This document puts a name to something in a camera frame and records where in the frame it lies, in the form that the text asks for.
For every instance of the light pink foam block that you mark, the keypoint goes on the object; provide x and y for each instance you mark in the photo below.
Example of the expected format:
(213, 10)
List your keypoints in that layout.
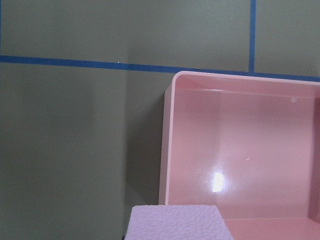
(176, 222)

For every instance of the pink plastic bin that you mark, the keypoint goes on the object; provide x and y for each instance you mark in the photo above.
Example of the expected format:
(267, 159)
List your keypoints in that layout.
(249, 146)

